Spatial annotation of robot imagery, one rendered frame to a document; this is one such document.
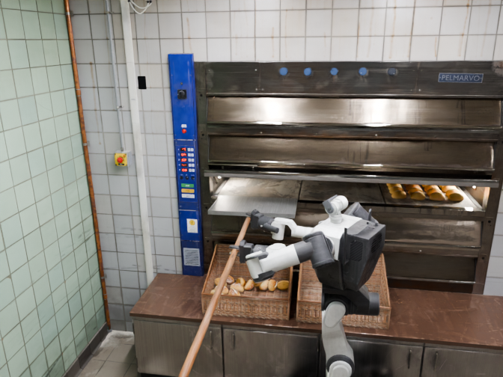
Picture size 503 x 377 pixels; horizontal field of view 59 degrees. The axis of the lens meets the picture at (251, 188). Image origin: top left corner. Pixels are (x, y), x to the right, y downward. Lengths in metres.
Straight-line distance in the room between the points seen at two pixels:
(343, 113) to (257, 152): 0.61
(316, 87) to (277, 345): 1.63
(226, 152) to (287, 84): 0.60
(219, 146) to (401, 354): 1.71
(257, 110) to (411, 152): 1.01
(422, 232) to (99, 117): 2.31
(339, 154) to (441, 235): 0.86
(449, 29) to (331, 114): 0.80
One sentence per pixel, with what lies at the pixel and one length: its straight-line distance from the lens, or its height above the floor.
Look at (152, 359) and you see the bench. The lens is 3.24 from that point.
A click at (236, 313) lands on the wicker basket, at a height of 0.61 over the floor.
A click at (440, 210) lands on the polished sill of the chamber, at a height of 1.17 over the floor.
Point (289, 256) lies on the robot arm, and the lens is 1.95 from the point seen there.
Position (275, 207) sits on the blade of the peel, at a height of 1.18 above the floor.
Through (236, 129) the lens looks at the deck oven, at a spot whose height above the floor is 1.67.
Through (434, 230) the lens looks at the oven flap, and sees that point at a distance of 3.19.
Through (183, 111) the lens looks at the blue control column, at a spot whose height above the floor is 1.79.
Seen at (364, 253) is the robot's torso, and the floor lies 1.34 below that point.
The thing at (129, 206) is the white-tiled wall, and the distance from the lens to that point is 3.36.
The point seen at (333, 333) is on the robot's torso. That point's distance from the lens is 2.37.
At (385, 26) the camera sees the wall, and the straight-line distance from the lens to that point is 2.87.
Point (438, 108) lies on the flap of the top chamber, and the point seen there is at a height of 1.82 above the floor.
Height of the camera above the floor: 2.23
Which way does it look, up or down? 18 degrees down
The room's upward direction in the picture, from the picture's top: 1 degrees counter-clockwise
